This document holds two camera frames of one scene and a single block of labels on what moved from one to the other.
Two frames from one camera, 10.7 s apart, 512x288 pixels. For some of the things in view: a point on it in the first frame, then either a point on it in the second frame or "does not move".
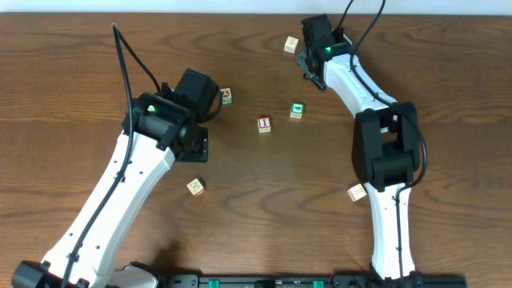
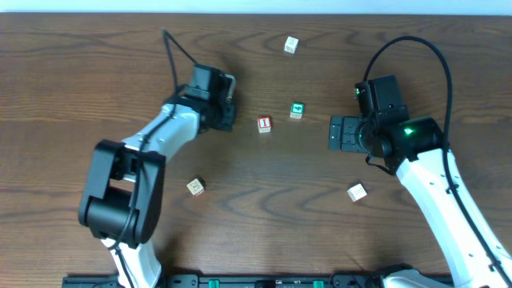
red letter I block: [264, 124] does not move
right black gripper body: [306, 64] → [342, 134]
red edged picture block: [195, 187] does not move
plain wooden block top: [290, 44] does not move
